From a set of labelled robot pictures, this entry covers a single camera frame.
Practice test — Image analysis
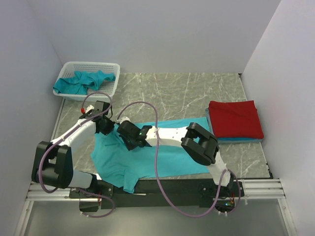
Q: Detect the light blue t-shirt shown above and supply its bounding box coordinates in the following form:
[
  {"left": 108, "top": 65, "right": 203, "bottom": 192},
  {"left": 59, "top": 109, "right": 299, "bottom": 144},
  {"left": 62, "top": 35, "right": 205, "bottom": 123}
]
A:
[{"left": 91, "top": 130, "right": 208, "bottom": 193}]

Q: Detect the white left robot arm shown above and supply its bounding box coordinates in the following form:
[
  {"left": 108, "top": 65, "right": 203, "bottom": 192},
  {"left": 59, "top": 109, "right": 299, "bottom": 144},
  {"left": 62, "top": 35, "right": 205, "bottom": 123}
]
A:
[{"left": 31, "top": 116, "right": 115, "bottom": 198}]

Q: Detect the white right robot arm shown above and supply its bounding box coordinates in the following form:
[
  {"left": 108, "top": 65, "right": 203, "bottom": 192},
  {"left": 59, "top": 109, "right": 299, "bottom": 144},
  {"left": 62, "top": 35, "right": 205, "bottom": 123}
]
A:
[{"left": 117, "top": 120, "right": 234, "bottom": 196}]

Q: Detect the teal crumpled t-shirt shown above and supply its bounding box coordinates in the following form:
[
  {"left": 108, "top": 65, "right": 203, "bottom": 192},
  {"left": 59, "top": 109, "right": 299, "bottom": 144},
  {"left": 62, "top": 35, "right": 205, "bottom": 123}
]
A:
[{"left": 53, "top": 70, "right": 116, "bottom": 95}]

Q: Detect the black mounting base bar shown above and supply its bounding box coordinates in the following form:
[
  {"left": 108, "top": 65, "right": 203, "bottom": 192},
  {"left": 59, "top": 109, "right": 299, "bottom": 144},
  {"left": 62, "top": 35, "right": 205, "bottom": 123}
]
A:
[{"left": 69, "top": 178, "right": 245, "bottom": 212}]

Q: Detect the white plastic basket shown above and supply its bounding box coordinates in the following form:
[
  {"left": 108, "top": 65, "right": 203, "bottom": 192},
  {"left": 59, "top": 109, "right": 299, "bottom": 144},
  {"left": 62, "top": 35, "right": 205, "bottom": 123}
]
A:
[{"left": 53, "top": 61, "right": 120, "bottom": 102}]

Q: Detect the folded grey-blue t-shirt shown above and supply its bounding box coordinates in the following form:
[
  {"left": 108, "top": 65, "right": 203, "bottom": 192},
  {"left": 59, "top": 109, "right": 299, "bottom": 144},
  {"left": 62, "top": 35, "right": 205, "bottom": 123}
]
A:
[{"left": 205, "top": 108, "right": 261, "bottom": 145}]

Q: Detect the folded red t-shirt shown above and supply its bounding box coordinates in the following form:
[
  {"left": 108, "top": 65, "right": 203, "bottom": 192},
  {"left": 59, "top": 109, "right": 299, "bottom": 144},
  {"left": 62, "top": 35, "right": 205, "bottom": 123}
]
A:
[{"left": 208, "top": 100, "right": 264, "bottom": 140}]

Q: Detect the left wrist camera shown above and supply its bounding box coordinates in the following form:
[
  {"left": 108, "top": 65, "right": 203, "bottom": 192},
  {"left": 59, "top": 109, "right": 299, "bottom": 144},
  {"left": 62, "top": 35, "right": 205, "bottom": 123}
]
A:
[{"left": 94, "top": 100, "right": 110, "bottom": 116}]

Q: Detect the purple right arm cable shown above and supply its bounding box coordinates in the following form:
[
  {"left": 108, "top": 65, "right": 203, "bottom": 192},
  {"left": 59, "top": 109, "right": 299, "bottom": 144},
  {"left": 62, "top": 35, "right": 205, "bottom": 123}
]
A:
[{"left": 116, "top": 101, "right": 241, "bottom": 219}]

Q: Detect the aluminium rail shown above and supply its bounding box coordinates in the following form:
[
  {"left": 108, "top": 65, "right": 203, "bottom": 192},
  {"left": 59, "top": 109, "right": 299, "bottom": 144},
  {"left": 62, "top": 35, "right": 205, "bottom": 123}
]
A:
[{"left": 26, "top": 179, "right": 286, "bottom": 202}]

